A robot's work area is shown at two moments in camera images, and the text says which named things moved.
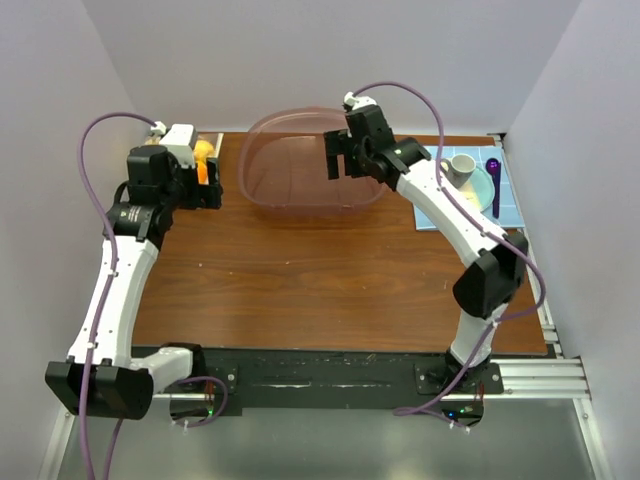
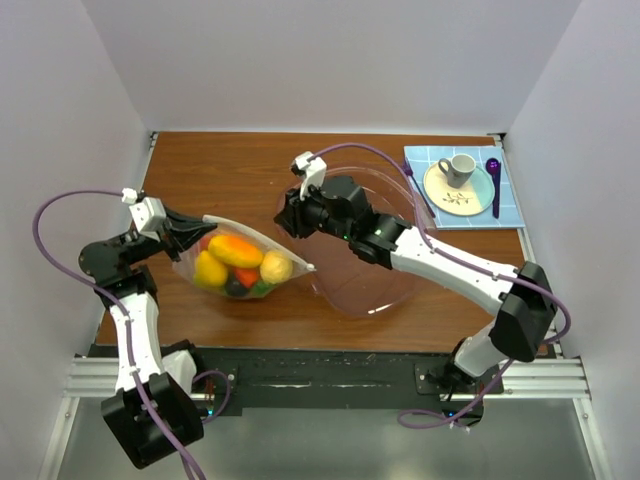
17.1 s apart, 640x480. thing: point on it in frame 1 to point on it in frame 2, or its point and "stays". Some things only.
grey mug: [459, 168] stays
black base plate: [341, 377] stays
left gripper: [203, 196] to [180, 232]
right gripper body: [365, 157] to [310, 216]
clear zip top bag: [206, 145] to [231, 261]
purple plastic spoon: [493, 166] stays
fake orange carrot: [202, 173] to [247, 275]
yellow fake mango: [203, 150] to [234, 251]
